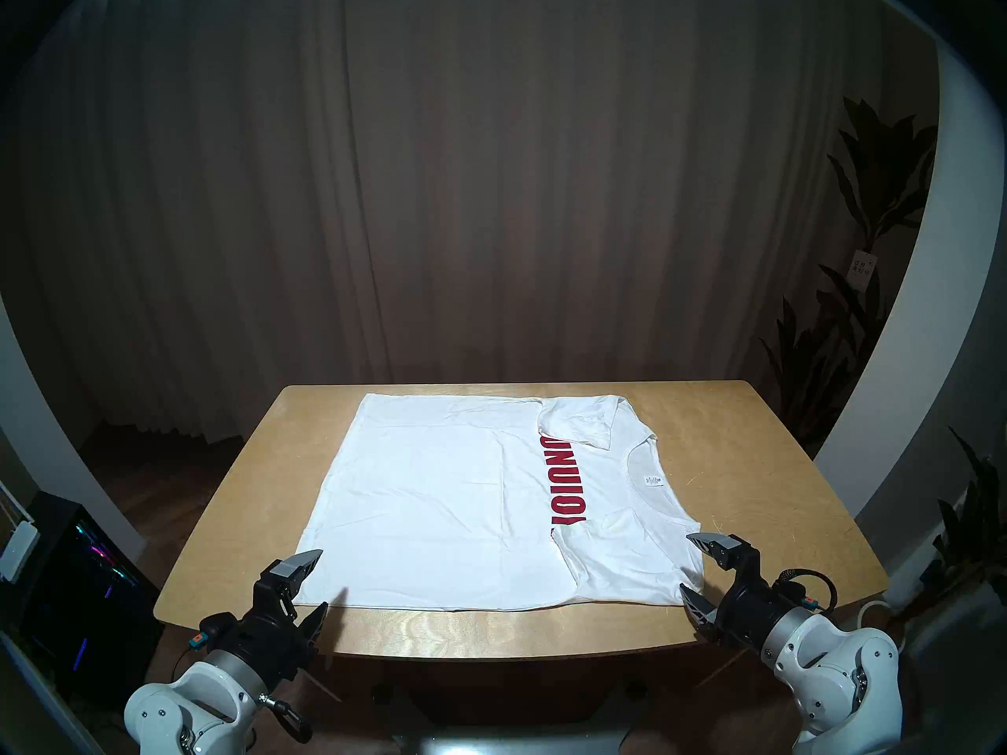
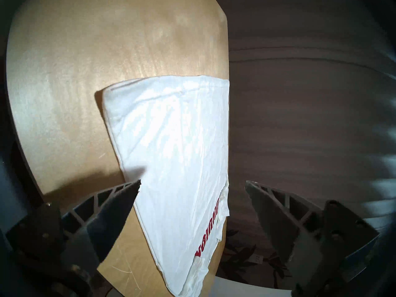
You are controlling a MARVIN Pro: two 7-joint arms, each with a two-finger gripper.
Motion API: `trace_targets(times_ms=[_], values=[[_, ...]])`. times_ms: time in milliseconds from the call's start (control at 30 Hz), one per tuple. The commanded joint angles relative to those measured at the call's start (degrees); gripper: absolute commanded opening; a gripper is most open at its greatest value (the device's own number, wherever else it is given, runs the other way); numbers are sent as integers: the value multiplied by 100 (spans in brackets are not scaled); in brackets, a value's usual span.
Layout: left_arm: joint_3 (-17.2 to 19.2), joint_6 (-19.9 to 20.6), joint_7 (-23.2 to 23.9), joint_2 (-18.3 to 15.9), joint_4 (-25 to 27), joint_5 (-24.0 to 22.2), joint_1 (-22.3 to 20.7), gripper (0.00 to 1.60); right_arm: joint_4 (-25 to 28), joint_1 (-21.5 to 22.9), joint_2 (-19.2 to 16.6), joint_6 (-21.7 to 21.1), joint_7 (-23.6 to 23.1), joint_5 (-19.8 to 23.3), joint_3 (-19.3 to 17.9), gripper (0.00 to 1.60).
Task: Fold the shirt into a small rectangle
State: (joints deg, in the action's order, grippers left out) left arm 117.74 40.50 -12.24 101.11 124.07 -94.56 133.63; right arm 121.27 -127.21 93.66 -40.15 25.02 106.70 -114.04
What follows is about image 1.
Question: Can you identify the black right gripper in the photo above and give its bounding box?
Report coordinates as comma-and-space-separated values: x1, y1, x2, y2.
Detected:
679, 532, 797, 652

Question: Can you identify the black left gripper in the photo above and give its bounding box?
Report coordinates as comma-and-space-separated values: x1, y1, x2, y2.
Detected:
201, 549, 330, 685

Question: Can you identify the white t-shirt with red print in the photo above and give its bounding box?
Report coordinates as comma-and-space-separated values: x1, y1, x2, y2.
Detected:
295, 393, 705, 611

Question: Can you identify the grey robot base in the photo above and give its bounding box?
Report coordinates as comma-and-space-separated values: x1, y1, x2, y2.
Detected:
393, 722, 630, 755

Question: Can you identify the black computer case with lights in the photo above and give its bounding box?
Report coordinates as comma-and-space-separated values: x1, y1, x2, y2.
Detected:
20, 490, 162, 683

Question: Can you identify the small dark potted plant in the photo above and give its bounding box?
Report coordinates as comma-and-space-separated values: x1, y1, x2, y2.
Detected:
920, 427, 1007, 605

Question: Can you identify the small white box device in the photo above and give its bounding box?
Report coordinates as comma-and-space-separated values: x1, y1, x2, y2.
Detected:
0, 521, 40, 581

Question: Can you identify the tall dark leafy plant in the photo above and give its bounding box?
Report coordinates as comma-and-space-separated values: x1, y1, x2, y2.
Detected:
759, 97, 941, 447

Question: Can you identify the brown pleated curtain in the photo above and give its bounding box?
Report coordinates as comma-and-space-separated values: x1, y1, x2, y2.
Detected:
0, 0, 937, 447

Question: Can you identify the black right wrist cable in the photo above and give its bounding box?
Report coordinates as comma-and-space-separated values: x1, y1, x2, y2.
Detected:
775, 570, 836, 613

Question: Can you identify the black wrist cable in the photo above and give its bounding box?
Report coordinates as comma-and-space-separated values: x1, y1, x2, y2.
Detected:
189, 613, 313, 744
775, 570, 836, 613

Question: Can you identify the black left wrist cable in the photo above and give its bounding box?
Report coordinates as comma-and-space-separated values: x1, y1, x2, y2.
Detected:
189, 613, 313, 744

